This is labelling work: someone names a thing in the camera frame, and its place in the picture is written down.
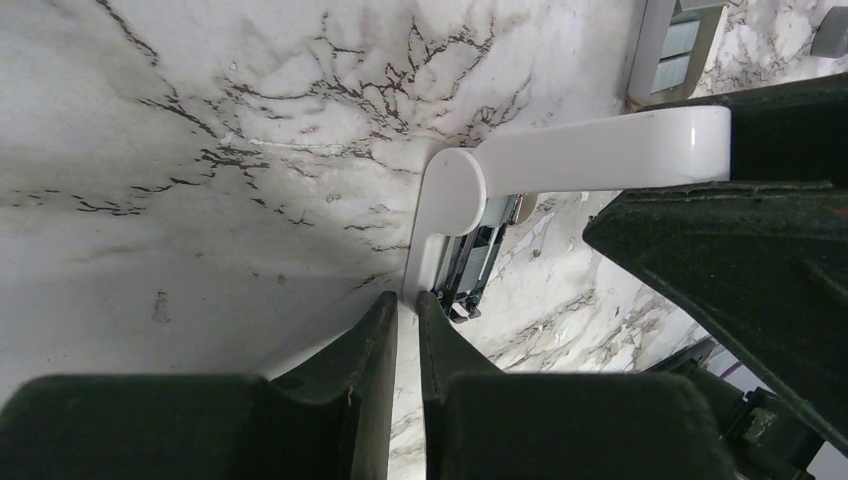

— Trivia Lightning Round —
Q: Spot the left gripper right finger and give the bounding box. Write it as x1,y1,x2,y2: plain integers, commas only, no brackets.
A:
415,291,735,479

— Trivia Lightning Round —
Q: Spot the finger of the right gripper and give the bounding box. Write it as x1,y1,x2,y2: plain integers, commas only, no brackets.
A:
582,182,847,451
646,73,847,189

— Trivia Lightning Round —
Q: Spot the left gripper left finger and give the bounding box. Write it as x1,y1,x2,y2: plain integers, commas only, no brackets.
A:
1,292,398,479

